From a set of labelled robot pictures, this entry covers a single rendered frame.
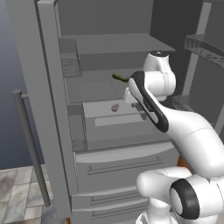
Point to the grey fridge drawer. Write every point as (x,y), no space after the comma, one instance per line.
(116,135)

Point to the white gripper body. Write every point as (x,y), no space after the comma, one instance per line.
(127,96)

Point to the orange object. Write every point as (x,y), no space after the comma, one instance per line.
(181,162)

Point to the grey fridge door with bins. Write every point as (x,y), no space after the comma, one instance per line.
(210,87)

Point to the grey fridge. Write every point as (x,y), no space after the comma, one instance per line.
(116,17)

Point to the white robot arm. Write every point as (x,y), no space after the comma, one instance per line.
(192,137)

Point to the ribbed clear door bin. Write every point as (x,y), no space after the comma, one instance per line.
(78,131)
(70,62)

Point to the grey fridge shelf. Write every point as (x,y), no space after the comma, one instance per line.
(116,43)

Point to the small clear door bin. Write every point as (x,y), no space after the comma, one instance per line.
(182,102)

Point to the thin grey freezer drawer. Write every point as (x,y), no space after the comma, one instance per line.
(110,215)
(105,198)

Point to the large clear door bin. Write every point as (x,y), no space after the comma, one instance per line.
(204,49)

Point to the green vegetable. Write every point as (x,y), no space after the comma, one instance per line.
(119,77)

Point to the purple round food item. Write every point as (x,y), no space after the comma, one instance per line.
(115,107)

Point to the large grey freezer drawer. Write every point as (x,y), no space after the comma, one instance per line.
(116,178)

